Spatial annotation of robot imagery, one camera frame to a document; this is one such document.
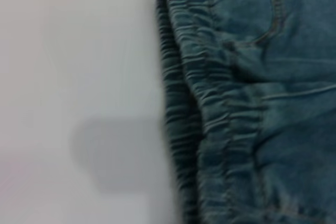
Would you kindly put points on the blue denim shorts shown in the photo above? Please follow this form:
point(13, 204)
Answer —
point(262, 103)

